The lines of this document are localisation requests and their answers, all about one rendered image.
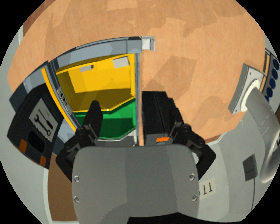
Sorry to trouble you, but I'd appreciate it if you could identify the yellow flat bar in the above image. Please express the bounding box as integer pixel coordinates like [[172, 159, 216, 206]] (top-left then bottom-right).
[[41, 67, 76, 131]]

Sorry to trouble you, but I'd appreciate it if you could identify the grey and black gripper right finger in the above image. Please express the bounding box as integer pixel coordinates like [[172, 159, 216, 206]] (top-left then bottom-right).
[[163, 98, 216, 180]]

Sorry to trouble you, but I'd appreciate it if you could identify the grey metal shelf rack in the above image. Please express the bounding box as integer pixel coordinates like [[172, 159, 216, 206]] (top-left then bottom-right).
[[9, 36, 155, 156]]

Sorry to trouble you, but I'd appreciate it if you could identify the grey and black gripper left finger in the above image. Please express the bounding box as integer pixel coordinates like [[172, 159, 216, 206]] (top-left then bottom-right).
[[55, 100, 103, 182]]

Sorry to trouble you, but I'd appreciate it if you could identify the yellow bin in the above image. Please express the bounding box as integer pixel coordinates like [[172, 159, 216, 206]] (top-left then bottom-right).
[[55, 53, 136, 112]]

